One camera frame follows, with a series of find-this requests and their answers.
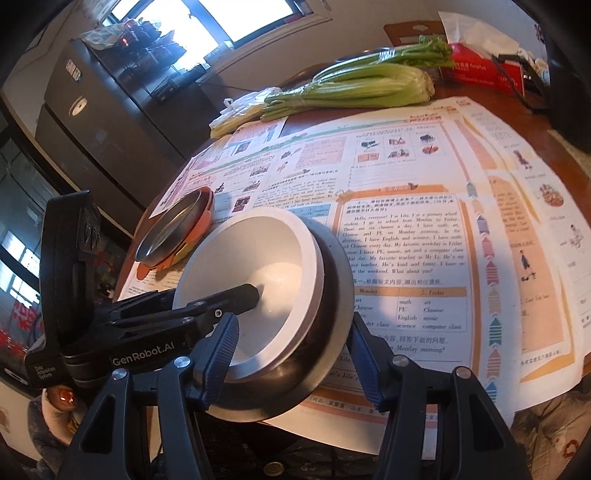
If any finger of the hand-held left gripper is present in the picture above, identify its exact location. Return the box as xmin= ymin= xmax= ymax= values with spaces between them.
xmin=111 ymin=283 xmax=262 ymax=320
xmin=100 ymin=310 xmax=232 ymax=345

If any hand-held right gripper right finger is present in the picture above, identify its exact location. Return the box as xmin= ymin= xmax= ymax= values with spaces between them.
xmin=348 ymin=316 xmax=522 ymax=480

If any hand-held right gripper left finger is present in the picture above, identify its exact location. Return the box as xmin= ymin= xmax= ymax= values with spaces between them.
xmin=55 ymin=313 xmax=241 ymax=480

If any white bowl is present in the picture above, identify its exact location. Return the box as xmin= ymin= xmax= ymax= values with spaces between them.
xmin=173 ymin=209 xmax=324 ymax=372

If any deep steel bowl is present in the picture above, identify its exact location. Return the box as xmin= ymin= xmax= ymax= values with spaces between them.
xmin=203 ymin=226 xmax=356 ymax=423

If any orange plastic plate with ears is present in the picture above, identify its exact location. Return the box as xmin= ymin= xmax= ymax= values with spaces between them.
xmin=137 ymin=186 xmax=216 ymax=272

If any steel plate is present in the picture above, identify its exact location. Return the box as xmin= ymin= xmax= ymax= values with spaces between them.
xmin=135 ymin=191 xmax=211 ymax=265

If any person's left hand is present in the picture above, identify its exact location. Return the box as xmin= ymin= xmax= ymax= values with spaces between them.
xmin=41 ymin=387 xmax=80 ymax=416

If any dark glass door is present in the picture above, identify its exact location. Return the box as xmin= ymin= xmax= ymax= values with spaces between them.
xmin=0 ymin=106 xmax=134 ymax=416

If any large printed newspaper sheet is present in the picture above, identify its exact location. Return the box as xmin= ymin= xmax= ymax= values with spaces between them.
xmin=113 ymin=106 xmax=580 ymax=444

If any grey refrigerator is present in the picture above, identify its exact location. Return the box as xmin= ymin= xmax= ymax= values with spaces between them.
xmin=34 ymin=39 xmax=204 ymax=217

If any small printed newspaper sheet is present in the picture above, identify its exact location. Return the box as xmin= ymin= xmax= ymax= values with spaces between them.
xmin=226 ymin=117 xmax=289 ymax=149

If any clear plastic bag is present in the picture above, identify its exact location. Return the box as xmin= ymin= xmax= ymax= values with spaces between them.
xmin=209 ymin=87 xmax=282 ymax=139

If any pale crumpled cloth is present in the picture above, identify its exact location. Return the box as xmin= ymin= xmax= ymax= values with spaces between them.
xmin=510 ymin=392 xmax=591 ymax=480

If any small black appliance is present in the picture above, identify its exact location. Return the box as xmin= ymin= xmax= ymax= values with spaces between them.
xmin=151 ymin=76 xmax=204 ymax=103

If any printed newspaper sheet with figures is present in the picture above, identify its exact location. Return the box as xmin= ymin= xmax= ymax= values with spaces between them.
xmin=455 ymin=96 xmax=591 ymax=409

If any celery bundle with pale base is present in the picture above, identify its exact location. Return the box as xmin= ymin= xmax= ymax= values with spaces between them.
xmin=261 ymin=64 xmax=435 ymax=121

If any window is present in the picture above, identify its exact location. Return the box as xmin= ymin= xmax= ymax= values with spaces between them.
xmin=104 ymin=0 xmax=324 ymax=61

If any red tissue box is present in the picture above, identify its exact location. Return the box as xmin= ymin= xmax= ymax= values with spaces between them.
xmin=436 ymin=10 xmax=527 ymax=95

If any thin green celery bundle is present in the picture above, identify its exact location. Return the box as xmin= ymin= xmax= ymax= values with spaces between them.
xmin=314 ymin=36 xmax=455 ymax=79

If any wooden chair with cutout back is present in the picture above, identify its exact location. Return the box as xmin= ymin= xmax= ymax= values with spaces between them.
xmin=383 ymin=19 xmax=446 ymax=49

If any black thermos flask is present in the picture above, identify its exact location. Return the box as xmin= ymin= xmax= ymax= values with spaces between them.
xmin=547 ymin=23 xmax=591 ymax=155

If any black wire rack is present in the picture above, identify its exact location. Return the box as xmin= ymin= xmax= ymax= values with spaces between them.
xmin=81 ymin=18 xmax=208 ymax=102

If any black cord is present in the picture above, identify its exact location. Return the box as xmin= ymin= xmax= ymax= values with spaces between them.
xmin=492 ymin=52 xmax=552 ymax=115

